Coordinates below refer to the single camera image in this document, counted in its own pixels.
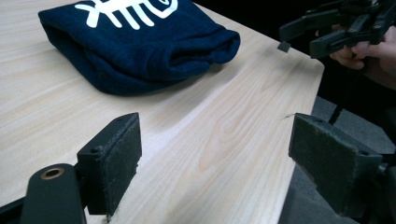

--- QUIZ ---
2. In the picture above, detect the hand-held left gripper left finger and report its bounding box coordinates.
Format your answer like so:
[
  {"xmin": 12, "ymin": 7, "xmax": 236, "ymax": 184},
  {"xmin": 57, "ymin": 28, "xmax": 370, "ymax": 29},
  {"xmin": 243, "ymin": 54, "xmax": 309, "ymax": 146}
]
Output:
[{"xmin": 77, "ymin": 112, "xmax": 143, "ymax": 217}]

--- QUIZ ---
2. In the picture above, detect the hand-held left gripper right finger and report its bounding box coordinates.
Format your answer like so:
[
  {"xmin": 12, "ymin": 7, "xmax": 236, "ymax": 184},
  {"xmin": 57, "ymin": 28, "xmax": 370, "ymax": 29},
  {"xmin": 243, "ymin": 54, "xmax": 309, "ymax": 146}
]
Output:
[{"xmin": 289, "ymin": 112, "xmax": 384, "ymax": 218}]

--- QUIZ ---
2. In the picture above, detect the navy garment white print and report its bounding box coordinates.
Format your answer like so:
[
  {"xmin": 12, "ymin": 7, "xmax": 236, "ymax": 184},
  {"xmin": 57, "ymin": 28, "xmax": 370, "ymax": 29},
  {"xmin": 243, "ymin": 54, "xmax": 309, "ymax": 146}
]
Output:
[{"xmin": 37, "ymin": 0, "xmax": 241, "ymax": 96}]

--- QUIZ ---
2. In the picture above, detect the black cable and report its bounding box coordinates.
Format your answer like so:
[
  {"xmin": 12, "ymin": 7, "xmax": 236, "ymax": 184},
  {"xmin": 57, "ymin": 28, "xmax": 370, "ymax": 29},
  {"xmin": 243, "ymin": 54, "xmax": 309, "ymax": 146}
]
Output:
[{"xmin": 327, "ymin": 104, "xmax": 345, "ymax": 125}]

